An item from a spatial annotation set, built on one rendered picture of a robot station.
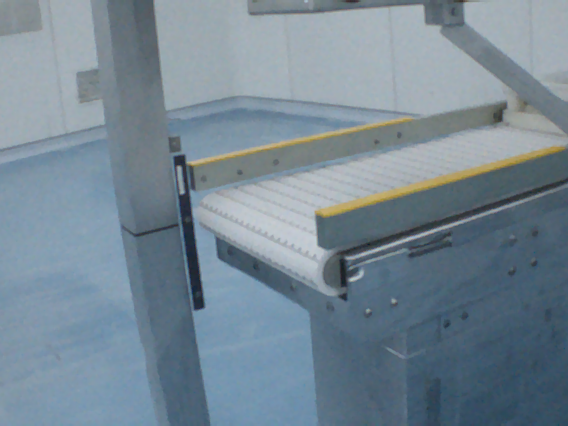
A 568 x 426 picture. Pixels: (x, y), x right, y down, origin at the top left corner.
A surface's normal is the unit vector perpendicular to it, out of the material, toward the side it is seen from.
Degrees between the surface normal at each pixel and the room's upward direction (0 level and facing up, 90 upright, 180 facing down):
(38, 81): 90
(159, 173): 90
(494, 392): 90
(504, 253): 90
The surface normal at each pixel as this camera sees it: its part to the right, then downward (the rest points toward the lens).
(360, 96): -0.76, 0.25
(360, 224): 0.52, 0.22
